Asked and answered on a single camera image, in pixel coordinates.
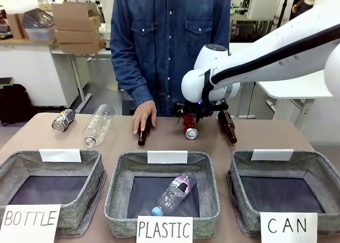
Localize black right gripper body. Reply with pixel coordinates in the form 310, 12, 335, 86
173, 100, 230, 119

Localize red drink can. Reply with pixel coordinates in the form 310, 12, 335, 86
182, 114, 199, 141

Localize brown glass bottle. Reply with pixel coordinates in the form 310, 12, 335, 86
137, 117, 156, 147
217, 110, 238, 145

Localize person's right denim forearm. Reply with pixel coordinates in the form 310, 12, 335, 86
109, 0, 155, 108

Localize grey basket labelled plastic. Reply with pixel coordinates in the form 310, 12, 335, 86
103, 150, 221, 232

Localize grey basket labelled can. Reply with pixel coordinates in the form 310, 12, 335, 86
227, 149, 340, 236

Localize black silver drink can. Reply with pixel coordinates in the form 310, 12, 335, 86
51, 108, 77, 133

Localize white CAN paper sign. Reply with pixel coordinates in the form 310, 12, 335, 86
259, 212, 319, 243

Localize grey basket labelled bottle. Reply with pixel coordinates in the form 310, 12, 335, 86
0, 148, 105, 236

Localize person's right hand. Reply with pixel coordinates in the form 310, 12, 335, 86
132, 103, 158, 135

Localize blank white card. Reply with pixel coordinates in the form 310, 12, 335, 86
147, 150, 188, 164
38, 148, 82, 163
250, 149, 294, 161

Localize person's denim shirt torso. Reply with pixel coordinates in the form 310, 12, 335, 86
109, 0, 232, 118

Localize blue-capped crushed plastic bottle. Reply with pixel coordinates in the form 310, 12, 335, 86
150, 171, 198, 216

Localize clear empty plastic bottle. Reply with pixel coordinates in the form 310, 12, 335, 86
82, 103, 116, 148

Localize white side table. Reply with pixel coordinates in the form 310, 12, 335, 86
254, 67, 336, 122

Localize white PLASTIC paper sign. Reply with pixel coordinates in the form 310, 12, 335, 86
136, 215, 194, 243

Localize white equipment box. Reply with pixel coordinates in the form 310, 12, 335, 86
246, 0, 283, 21

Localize white background desk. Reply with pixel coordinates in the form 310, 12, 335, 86
0, 38, 114, 108

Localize black tripod pole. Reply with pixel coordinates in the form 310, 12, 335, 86
277, 0, 291, 29

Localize stacked cardboard boxes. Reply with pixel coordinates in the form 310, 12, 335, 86
50, 1, 106, 54

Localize background person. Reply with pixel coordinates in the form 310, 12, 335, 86
288, 0, 319, 21

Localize black bag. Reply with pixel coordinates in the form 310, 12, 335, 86
0, 77, 35, 126

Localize clear plastic storage bin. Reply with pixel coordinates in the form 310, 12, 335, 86
21, 10, 57, 42

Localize white BOTTLE paper sign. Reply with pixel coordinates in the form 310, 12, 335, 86
0, 204, 63, 243

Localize small cardboard box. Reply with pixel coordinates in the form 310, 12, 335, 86
6, 12, 30, 40

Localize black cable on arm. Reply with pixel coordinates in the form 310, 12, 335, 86
201, 22, 340, 114

